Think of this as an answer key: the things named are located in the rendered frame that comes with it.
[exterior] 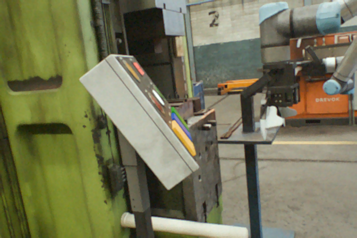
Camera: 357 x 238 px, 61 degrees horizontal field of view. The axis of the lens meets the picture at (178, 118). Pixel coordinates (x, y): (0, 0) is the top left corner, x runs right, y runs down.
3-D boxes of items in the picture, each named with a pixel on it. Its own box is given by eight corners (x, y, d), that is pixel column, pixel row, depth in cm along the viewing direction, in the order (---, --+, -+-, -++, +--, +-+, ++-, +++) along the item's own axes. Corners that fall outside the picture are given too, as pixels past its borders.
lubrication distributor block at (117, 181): (129, 192, 109) (123, 155, 107) (119, 200, 104) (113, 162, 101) (120, 192, 111) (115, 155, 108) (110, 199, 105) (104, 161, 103)
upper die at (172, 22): (185, 35, 134) (183, 13, 132) (166, 34, 116) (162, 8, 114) (107, 47, 151) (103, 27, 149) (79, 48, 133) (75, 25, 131)
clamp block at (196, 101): (202, 109, 152) (200, 96, 151) (196, 113, 144) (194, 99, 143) (179, 110, 157) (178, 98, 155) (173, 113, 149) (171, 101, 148)
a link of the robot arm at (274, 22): (288, -1, 75) (253, 5, 79) (290, 45, 77) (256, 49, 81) (294, 2, 81) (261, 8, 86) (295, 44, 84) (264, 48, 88)
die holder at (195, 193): (222, 192, 160) (214, 108, 152) (198, 232, 126) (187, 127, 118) (132, 185, 183) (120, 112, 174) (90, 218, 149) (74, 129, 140)
